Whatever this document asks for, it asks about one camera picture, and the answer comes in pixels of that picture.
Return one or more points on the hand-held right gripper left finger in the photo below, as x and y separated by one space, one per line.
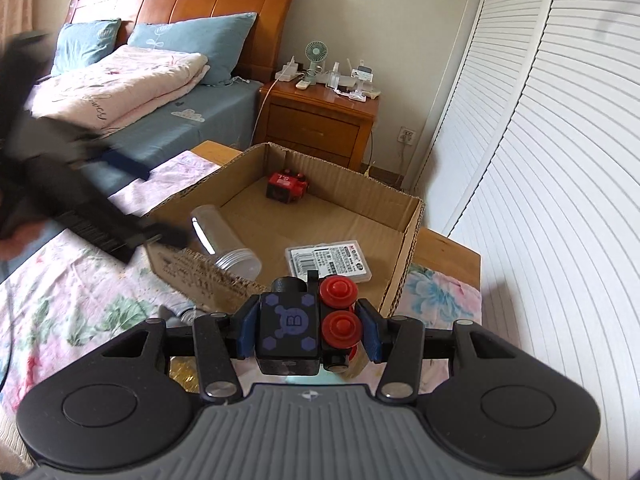
246 332

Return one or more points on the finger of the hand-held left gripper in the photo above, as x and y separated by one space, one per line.
167 236
127 166

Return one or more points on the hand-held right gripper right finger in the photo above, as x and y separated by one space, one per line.
370 332

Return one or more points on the clear plastic jar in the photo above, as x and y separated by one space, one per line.
220 240

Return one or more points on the jar of yellow pins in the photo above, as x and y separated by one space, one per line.
190 316

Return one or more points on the cardboard box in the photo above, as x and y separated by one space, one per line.
320 220

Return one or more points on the clear labelled plastic case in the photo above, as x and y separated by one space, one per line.
330 262

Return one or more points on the pink quilt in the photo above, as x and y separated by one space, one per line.
125 85

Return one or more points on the blue bed sheet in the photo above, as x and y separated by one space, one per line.
200 115

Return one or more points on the floral tablecloth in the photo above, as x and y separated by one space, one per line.
75 300

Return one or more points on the red toy train block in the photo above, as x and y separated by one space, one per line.
286 187

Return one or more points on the small blue pillow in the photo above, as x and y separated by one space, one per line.
85 45

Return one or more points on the large blue pillow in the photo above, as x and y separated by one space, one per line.
200 40

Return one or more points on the wooden headboard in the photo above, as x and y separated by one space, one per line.
190 0

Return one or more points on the pink curtain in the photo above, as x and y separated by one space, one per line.
12 5

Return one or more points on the white power strip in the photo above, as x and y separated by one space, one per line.
287 72

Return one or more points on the wooden nightstand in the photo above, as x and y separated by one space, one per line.
320 125

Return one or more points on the white remote control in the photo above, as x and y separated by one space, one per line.
303 84

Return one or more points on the small green fan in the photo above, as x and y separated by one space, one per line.
316 52

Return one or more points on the white louvered closet door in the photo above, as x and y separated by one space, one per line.
575 185
490 85

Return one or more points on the wall outlet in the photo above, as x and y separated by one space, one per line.
407 135

